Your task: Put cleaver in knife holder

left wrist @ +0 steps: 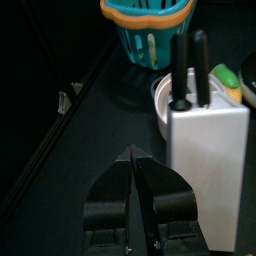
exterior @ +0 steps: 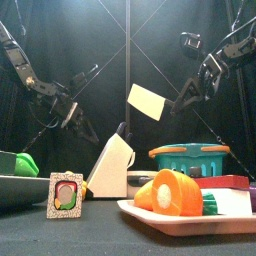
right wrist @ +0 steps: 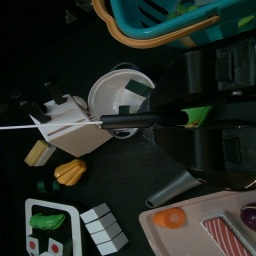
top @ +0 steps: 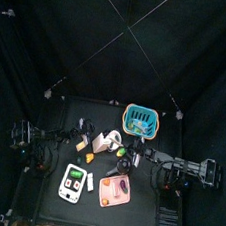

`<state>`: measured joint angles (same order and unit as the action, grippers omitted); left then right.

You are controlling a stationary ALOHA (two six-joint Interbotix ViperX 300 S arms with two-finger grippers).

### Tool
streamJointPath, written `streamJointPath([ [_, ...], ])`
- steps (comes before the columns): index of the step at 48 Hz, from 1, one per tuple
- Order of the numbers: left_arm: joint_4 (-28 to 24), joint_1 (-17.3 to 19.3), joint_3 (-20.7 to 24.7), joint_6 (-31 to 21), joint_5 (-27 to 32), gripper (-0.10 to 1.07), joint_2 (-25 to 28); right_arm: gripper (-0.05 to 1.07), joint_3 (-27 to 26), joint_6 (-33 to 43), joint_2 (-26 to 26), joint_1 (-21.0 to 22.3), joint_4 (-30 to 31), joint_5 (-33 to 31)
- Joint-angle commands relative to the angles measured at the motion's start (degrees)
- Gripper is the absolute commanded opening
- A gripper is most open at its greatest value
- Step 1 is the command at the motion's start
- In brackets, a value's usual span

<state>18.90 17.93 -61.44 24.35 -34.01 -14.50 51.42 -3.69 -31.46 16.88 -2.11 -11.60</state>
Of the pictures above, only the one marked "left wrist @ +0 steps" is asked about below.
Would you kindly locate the white toy pot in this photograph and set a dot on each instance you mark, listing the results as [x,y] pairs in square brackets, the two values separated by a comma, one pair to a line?
[161,106]

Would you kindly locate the metal frame bracket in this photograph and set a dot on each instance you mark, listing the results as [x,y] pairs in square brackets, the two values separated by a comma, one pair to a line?
[63,101]

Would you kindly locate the white knife holder block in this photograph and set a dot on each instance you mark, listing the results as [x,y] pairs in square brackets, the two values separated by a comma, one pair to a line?
[206,166]

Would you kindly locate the toy corn green husk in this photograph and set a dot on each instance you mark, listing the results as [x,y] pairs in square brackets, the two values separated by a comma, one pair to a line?
[228,78]

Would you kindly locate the teal basket orange rim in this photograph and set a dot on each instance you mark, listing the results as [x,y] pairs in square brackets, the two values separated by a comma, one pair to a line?
[133,11]

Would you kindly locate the black table edge rail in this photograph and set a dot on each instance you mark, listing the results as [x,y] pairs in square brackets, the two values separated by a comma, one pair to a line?
[50,140]

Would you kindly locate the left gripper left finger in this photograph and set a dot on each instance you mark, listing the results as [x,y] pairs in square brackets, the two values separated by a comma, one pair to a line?
[106,200]

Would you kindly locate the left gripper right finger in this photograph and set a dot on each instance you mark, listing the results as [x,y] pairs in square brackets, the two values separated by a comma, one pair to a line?
[170,200]

